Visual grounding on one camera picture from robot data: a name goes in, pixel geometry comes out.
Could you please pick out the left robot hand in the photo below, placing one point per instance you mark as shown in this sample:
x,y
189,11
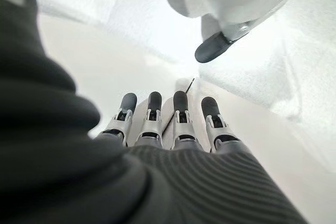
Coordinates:
x,y
105,182

